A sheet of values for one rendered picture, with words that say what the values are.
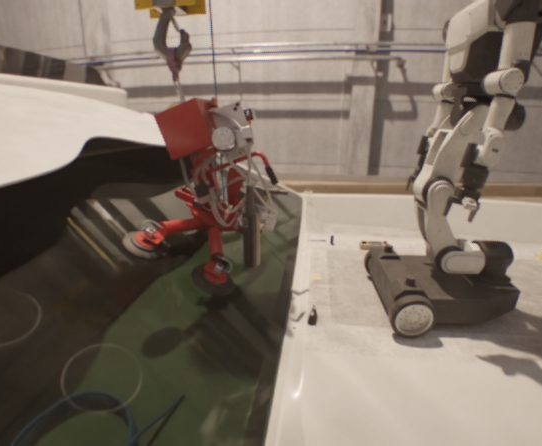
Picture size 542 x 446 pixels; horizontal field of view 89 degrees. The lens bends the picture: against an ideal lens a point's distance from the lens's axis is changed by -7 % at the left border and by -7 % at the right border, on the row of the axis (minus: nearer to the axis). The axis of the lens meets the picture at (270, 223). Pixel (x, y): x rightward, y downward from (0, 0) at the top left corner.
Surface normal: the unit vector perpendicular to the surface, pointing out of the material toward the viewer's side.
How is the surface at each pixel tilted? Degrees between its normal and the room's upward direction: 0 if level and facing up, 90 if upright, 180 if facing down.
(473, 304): 90
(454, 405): 16
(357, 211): 90
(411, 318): 90
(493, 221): 90
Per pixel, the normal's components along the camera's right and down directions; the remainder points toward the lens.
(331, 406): -0.04, -0.79
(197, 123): -0.14, 0.32
